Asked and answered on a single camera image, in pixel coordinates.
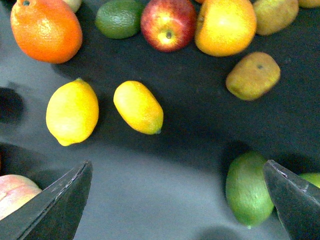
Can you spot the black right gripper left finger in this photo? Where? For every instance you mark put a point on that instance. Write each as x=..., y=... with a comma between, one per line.
x=55, y=213

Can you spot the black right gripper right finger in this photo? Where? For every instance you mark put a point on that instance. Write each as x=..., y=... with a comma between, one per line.
x=296, y=200

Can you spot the yellow lemon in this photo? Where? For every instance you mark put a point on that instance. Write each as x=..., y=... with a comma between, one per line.
x=72, y=112
x=138, y=107

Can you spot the bright green apple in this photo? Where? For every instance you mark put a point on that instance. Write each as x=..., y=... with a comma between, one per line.
x=312, y=177

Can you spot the pink peach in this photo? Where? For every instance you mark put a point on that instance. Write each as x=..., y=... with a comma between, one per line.
x=15, y=191

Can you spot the green lime front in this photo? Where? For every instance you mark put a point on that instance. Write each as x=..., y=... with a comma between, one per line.
x=246, y=191

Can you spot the green lime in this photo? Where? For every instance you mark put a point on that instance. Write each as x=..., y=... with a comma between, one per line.
x=246, y=191
x=119, y=19

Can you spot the brown kiwi lower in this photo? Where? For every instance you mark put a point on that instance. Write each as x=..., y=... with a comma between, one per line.
x=253, y=76

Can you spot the brown kiwi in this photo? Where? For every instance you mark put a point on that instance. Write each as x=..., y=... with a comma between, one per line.
x=253, y=76
x=274, y=15

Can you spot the orange with knob top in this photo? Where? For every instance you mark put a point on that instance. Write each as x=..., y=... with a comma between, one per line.
x=46, y=30

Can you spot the brown kiwi upper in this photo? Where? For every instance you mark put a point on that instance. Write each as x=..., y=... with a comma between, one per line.
x=274, y=15

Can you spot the yellow orange apple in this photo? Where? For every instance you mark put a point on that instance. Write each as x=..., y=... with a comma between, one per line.
x=225, y=27

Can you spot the green lime lower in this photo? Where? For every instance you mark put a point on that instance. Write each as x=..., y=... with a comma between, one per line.
x=119, y=19

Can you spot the red yellow apple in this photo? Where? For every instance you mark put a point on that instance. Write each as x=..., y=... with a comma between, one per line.
x=168, y=25

